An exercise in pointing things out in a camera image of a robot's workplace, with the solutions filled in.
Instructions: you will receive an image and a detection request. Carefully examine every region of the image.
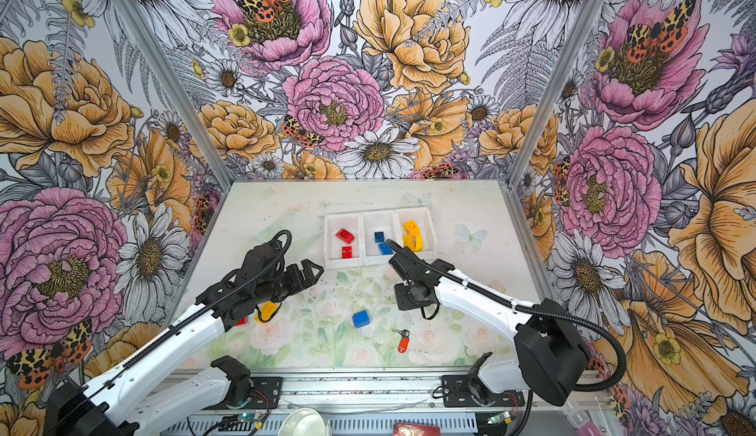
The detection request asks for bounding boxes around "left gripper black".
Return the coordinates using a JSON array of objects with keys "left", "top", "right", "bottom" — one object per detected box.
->
[{"left": 255, "top": 260, "right": 323, "bottom": 304}]

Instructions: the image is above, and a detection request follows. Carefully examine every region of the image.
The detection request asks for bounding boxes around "yellow curved lego brick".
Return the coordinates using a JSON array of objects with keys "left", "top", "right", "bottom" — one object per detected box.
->
[{"left": 413, "top": 235, "right": 423, "bottom": 252}]

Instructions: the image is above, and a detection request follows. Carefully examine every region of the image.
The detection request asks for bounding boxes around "yellow orange lego brick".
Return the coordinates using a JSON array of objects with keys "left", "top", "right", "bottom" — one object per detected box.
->
[{"left": 403, "top": 235, "right": 415, "bottom": 251}]

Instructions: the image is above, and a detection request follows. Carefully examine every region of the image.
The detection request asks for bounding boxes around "yellow lego brick top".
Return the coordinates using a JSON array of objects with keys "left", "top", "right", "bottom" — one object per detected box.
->
[{"left": 403, "top": 221, "right": 419, "bottom": 236}]

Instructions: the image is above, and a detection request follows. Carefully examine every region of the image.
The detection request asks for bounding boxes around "white three-compartment bin tray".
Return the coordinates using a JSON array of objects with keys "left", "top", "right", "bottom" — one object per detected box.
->
[{"left": 324, "top": 207, "right": 438, "bottom": 270}]

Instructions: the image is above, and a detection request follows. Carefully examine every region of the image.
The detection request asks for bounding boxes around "red lego brick long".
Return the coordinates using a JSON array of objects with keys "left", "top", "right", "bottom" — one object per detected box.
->
[{"left": 336, "top": 229, "right": 354, "bottom": 244}]

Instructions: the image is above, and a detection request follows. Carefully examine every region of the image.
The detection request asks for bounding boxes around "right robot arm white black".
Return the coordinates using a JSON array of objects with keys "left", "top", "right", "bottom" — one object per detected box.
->
[{"left": 388, "top": 240, "right": 590, "bottom": 406}]

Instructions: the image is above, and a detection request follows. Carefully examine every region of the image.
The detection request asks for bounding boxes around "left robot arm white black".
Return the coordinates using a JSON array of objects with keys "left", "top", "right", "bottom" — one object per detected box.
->
[{"left": 43, "top": 241, "right": 324, "bottom": 435}]

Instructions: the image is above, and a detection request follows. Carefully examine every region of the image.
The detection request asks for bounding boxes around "red box at bottom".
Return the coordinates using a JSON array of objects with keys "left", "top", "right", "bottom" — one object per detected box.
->
[{"left": 393, "top": 422, "right": 441, "bottom": 436}]

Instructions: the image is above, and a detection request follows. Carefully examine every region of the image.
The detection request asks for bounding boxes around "clear plastic container corner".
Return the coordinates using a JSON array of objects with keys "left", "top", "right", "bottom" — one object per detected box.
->
[{"left": 559, "top": 401, "right": 604, "bottom": 436}]

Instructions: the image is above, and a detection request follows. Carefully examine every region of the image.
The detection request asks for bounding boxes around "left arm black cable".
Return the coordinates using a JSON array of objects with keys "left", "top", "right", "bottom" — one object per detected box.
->
[{"left": 42, "top": 228, "right": 295, "bottom": 425}]

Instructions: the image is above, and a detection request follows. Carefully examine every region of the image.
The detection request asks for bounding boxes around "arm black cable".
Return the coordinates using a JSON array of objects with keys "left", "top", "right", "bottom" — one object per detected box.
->
[
  {"left": 42, "top": 228, "right": 295, "bottom": 425},
  {"left": 386, "top": 238, "right": 628, "bottom": 436}
]

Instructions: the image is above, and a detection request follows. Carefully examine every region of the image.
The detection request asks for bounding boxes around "aluminium frame rail front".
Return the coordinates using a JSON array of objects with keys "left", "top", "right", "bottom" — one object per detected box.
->
[{"left": 105, "top": 370, "right": 610, "bottom": 416}]

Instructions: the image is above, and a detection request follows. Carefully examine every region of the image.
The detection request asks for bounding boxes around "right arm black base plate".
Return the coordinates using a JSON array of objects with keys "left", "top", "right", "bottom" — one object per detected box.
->
[{"left": 440, "top": 374, "right": 526, "bottom": 408}]

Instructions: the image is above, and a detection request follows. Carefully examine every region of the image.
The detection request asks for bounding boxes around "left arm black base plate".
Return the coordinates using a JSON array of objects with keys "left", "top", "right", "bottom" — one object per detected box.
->
[{"left": 218, "top": 377, "right": 284, "bottom": 410}]

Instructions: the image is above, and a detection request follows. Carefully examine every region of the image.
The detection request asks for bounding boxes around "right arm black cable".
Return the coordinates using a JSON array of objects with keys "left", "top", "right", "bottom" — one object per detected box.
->
[{"left": 386, "top": 238, "right": 628, "bottom": 436}]

